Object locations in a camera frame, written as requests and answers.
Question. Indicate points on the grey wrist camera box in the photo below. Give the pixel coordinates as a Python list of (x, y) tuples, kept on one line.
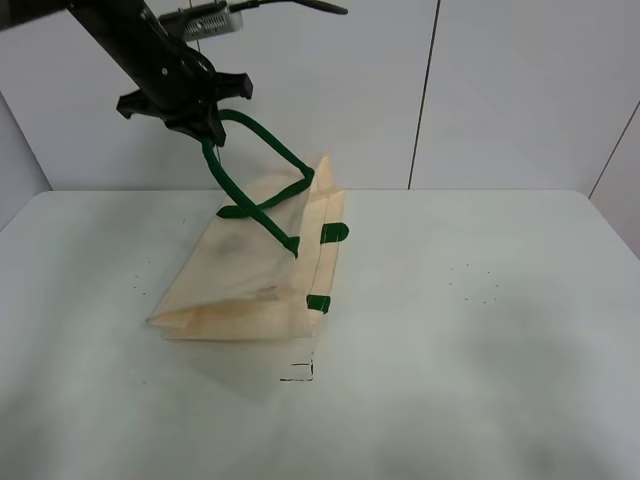
[(201, 22)]

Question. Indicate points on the white linen bag green handles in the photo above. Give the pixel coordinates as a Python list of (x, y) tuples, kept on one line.
[(264, 267)]

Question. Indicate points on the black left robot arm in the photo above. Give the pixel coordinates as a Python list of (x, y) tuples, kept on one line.
[(115, 25)]

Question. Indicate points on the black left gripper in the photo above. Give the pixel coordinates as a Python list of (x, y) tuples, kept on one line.
[(182, 89)]

